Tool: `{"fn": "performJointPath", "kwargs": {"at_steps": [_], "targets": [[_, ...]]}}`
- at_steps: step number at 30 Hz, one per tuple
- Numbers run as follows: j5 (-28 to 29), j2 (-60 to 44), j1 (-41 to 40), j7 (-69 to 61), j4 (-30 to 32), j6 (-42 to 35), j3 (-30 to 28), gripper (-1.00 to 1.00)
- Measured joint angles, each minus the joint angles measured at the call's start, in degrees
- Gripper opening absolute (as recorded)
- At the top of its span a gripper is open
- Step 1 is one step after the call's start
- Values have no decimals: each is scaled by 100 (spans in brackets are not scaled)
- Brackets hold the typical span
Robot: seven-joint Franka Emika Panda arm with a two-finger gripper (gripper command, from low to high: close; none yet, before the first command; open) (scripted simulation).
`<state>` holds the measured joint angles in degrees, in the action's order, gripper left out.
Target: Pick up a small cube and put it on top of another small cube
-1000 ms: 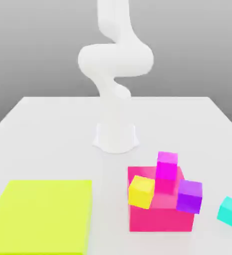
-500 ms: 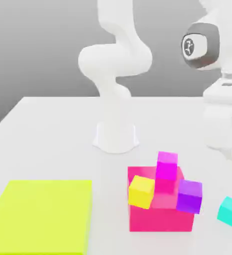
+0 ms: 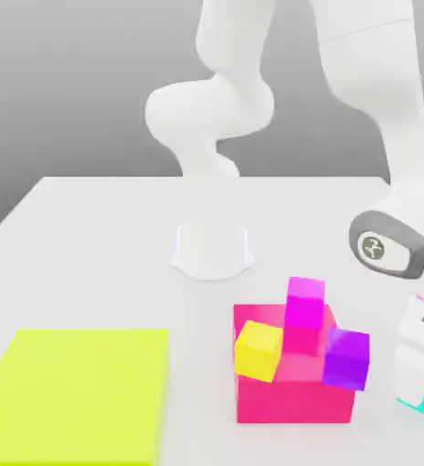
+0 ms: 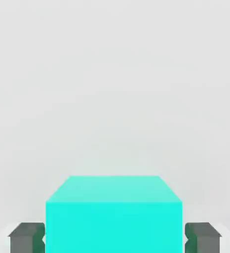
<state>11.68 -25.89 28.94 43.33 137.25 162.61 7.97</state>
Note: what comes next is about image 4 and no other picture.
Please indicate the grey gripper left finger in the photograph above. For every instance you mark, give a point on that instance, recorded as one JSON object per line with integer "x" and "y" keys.
{"x": 22, "y": 239}

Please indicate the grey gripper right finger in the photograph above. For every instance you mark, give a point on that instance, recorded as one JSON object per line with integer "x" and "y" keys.
{"x": 204, "y": 239}

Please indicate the small cyan cube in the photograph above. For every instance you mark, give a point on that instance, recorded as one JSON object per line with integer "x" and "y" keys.
{"x": 114, "y": 221}

